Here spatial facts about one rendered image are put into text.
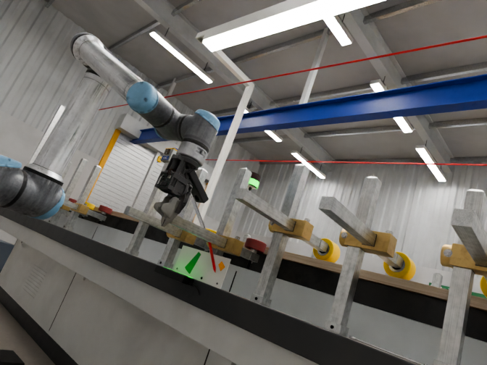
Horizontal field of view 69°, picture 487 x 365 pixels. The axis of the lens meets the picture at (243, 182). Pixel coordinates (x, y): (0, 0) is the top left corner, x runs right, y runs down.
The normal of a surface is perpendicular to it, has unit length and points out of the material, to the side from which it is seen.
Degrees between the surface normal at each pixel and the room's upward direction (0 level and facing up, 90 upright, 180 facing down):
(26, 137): 90
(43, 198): 93
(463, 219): 90
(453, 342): 90
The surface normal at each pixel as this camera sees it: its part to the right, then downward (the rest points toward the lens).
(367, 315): -0.61, -0.42
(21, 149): 0.69, 0.03
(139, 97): -0.36, -0.35
